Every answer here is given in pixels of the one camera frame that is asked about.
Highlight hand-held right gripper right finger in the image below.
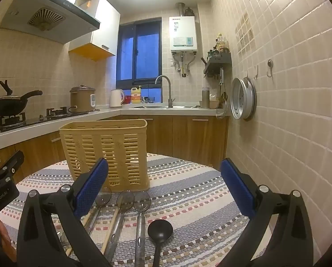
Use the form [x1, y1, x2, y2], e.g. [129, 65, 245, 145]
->
[220, 158, 314, 267]

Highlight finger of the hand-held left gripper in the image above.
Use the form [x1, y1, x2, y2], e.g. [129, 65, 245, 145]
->
[0, 150, 25, 185]

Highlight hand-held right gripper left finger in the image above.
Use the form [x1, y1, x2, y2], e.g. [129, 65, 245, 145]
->
[17, 157, 113, 267]

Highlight clear spoon with metal handle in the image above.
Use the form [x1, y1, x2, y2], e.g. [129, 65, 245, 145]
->
[59, 186, 112, 245]
[102, 190, 135, 263]

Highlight yellow plastic slotted basket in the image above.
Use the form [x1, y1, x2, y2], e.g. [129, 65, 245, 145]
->
[59, 119, 150, 192]

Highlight clear slotted spoon metal handle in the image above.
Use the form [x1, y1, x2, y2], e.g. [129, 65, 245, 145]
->
[133, 191, 152, 267]

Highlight black ladle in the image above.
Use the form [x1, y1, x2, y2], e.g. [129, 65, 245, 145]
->
[147, 219, 174, 267]

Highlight white kitchen countertop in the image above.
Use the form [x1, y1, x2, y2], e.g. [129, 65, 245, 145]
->
[0, 106, 229, 151]

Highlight black gas stove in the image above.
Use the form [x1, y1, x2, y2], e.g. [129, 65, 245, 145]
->
[0, 106, 89, 133]

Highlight striped woven mat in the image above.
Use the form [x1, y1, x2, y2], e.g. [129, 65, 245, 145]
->
[0, 152, 272, 267]

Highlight black wok with lid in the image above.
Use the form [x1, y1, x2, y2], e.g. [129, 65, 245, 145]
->
[0, 80, 43, 117]

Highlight wooden base cabinets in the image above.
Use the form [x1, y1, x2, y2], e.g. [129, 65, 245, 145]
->
[0, 115, 229, 190]

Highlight brown rice cooker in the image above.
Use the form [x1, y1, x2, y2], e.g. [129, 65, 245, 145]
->
[70, 85, 96, 113]

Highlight round metal steamer tray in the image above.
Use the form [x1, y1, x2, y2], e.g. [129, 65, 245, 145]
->
[231, 77, 257, 121]

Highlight cream electric kettle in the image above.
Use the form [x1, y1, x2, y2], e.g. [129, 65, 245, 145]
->
[110, 89, 125, 108]

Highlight hanging metal ladle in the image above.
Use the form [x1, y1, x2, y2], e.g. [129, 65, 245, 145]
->
[216, 69, 229, 119]

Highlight yellow detergent bottle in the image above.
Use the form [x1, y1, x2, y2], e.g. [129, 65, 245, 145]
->
[131, 86, 142, 104]

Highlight steel sink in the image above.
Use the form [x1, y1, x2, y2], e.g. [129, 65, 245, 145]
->
[129, 104, 200, 109]

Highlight steel kitchen faucet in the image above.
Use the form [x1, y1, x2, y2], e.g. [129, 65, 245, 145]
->
[155, 75, 175, 108]

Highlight water heater pipes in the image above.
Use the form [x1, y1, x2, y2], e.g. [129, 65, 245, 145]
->
[173, 52, 197, 78]

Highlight row of seasoning bottles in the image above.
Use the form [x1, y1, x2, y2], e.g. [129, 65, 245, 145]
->
[207, 33, 229, 57]

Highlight dark framed window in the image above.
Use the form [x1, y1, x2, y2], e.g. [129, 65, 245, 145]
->
[116, 17, 163, 89]

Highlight grey range hood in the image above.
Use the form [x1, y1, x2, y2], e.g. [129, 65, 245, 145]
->
[0, 0, 101, 45]

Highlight white gas water heater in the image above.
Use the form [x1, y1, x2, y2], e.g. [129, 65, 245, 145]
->
[169, 16, 198, 53]

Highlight grey wall spice rack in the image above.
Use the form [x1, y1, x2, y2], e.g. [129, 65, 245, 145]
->
[203, 52, 232, 79]

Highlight white wall cabinet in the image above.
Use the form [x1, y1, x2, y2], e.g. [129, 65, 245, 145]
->
[68, 0, 121, 62]

